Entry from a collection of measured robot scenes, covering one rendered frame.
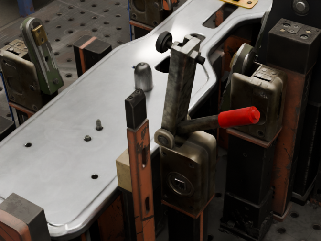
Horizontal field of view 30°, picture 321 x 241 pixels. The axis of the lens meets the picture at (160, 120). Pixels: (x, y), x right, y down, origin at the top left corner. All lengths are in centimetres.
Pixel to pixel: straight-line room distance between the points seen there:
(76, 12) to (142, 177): 114
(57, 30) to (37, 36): 77
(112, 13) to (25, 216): 131
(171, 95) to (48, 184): 23
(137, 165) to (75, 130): 23
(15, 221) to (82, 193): 29
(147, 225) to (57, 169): 16
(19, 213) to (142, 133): 21
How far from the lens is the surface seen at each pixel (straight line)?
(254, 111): 75
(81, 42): 118
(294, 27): 97
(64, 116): 99
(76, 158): 91
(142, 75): 100
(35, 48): 103
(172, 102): 79
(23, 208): 59
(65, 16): 184
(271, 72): 96
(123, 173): 82
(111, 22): 179
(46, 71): 105
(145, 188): 80
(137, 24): 134
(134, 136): 72
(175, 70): 76
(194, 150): 84
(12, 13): 334
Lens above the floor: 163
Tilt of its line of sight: 41 degrees down
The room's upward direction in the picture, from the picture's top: 2 degrees counter-clockwise
